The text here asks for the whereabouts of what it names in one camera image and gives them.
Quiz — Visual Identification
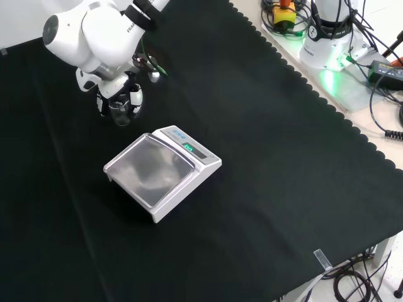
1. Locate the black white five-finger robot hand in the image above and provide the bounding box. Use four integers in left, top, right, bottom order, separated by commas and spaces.
95, 72, 144, 120

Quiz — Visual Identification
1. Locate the small clear glass beaker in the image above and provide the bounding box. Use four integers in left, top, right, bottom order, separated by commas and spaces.
108, 99, 132, 127

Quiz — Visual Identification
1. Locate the white electronic balance steel pan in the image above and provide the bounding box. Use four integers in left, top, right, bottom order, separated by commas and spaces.
103, 125, 223, 224

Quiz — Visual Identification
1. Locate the black table cloth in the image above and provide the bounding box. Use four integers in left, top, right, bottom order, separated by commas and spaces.
0, 0, 403, 302

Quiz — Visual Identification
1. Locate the yellow stop button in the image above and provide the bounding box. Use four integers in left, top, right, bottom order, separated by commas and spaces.
271, 0, 297, 31

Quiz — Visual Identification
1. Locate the black power adapter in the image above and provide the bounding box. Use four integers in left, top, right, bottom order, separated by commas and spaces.
366, 60, 403, 92

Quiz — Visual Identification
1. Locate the clear tape strip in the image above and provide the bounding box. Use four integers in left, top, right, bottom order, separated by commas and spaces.
313, 249, 333, 272

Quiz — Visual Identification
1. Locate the black tripod leg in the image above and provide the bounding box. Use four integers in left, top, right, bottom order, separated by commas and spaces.
381, 30, 403, 69

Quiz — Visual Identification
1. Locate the grey table leg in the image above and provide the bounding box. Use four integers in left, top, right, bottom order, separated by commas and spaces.
373, 237, 398, 275

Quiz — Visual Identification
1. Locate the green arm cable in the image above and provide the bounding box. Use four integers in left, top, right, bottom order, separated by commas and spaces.
138, 37, 169, 78

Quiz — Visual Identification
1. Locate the black cable bundle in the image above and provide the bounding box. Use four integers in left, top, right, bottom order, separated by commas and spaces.
260, 0, 312, 39

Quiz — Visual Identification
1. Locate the pale metal base plate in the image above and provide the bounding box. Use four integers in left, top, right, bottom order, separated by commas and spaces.
260, 18, 403, 113

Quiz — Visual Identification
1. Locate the black coiled cable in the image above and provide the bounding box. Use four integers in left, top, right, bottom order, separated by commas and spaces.
368, 84, 403, 140

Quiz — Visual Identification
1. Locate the black floor cable loop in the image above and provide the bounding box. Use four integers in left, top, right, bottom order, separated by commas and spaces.
332, 271, 374, 301

